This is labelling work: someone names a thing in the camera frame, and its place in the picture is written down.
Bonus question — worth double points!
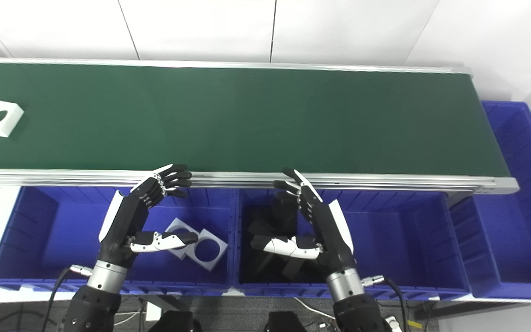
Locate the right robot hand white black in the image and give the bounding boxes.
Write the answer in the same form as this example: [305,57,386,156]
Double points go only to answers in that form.
[251,167,357,277]

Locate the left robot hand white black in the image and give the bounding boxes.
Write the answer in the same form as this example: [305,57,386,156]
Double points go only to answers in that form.
[97,164,199,270]

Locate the blue plastic bin white parts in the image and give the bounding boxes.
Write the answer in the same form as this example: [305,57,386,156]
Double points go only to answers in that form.
[0,186,238,296]

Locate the blue plastic bin black parts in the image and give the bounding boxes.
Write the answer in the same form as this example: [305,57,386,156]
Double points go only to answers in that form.
[232,187,472,300]

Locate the black plastic part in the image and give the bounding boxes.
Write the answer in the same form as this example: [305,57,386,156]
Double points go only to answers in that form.
[246,249,326,283]

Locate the empty blue plastic bin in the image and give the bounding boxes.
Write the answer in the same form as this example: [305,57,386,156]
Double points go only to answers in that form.
[450,101,531,302]

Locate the small white box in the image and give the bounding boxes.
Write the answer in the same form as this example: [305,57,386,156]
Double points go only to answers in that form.
[145,302,163,322]

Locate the black right robot leg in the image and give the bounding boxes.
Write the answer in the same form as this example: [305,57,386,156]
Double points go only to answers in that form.
[265,311,308,332]

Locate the black robot leg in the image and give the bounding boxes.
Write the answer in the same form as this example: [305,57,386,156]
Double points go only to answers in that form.
[265,311,308,332]
[148,310,202,332]

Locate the black left robot leg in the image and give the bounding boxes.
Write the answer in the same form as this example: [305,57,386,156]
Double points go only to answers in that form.
[148,310,202,332]

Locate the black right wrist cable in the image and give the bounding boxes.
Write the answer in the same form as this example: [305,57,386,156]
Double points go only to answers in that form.
[362,274,409,332]

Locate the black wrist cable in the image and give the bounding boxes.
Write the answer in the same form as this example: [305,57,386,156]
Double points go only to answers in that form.
[362,274,409,332]
[42,264,93,332]

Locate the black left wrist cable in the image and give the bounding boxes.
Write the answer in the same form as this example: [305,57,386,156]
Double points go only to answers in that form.
[42,264,93,332]

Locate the thin white floor cable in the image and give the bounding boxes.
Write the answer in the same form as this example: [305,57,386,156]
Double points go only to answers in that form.
[113,310,142,326]

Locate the green conveyor belt aluminium frame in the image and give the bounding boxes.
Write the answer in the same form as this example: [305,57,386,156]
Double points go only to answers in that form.
[0,57,519,194]

